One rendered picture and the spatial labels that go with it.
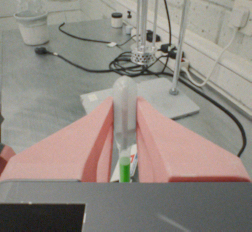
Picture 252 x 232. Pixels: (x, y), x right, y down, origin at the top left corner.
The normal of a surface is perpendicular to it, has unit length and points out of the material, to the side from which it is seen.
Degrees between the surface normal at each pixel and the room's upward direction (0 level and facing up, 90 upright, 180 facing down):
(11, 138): 0
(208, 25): 90
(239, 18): 90
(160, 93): 0
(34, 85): 0
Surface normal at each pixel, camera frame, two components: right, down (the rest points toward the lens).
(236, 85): -0.92, 0.22
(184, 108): 0.00, -0.81
